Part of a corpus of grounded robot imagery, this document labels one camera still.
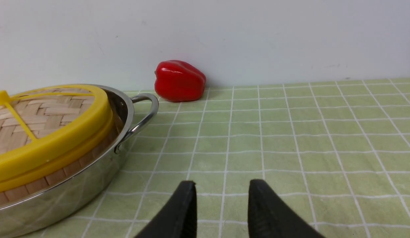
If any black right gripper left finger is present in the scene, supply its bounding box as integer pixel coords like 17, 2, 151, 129
135, 180, 197, 238

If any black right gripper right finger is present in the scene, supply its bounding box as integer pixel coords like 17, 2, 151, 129
247, 179, 324, 238

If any bamboo steamer basket yellow rim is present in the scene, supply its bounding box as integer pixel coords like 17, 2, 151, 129
0, 112, 124, 206

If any woven bamboo steamer lid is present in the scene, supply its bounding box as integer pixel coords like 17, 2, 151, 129
0, 84, 114, 192

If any stainless steel pot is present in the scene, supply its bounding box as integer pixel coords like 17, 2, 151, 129
0, 84, 159, 238

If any green checkered table mat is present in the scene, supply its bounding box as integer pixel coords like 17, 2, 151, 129
27, 78, 410, 238

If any red bell pepper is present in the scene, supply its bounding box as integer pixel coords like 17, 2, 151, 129
154, 60, 207, 102

